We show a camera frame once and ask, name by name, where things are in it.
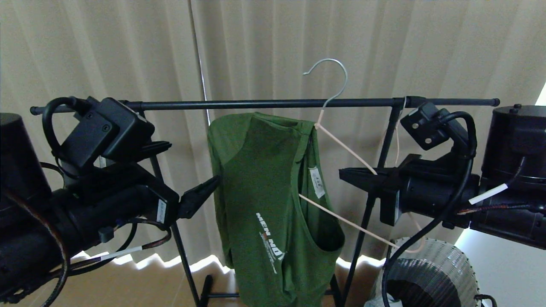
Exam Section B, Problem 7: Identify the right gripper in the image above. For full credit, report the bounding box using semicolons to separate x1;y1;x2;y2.
380;154;481;229

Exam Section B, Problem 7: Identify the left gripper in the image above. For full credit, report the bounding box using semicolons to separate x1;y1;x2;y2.
73;163;180;252

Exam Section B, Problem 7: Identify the green long-sleeved shirt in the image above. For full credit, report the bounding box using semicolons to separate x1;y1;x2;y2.
207;112;346;307

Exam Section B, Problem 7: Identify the white laundry basket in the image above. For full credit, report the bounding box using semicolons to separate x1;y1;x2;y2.
366;237;498;307

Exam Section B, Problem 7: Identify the black clothes rack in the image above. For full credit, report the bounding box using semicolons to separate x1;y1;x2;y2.
30;96;500;307

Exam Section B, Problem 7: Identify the beige curtain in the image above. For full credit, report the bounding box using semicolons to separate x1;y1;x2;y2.
0;0;546;273

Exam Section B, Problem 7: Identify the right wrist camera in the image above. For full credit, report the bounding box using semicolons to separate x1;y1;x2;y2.
399;102;465;169

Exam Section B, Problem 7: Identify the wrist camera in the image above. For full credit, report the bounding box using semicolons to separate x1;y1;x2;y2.
399;102;465;169
60;97;172;173

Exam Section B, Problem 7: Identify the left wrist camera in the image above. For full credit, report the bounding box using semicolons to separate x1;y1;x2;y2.
60;97;172;173

